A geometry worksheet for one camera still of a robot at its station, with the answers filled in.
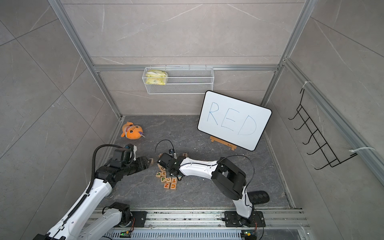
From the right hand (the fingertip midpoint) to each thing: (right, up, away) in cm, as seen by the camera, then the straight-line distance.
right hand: (173, 170), depth 88 cm
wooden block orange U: (+1, -7, -6) cm, 9 cm away
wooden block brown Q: (-2, -4, -4) cm, 6 cm away
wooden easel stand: (+31, +16, +11) cm, 37 cm away
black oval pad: (+46, -11, -10) cm, 49 cm away
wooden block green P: (-5, -4, -4) cm, 7 cm away
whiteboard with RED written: (+38, +30, +4) cm, 48 cm away
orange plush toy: (-30, +23, +12) cm, 40 cm away
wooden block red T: (+1, -5, -4) cm, 6 cm away
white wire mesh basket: (+1, +59, +13) cm, 60 cm away
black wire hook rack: (+68, +13, -30) cm, 75 cm away
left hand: (-13, +8, -8) cm, 17 cm away
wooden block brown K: (-5, -1, -1) cm, 6 cm away
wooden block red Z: (-3, -6, -6) cm, 9 cm away
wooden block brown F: (+7, +8, +8) cm, 13 cm away
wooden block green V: (-8, -2, -2) cm, 9 cm away
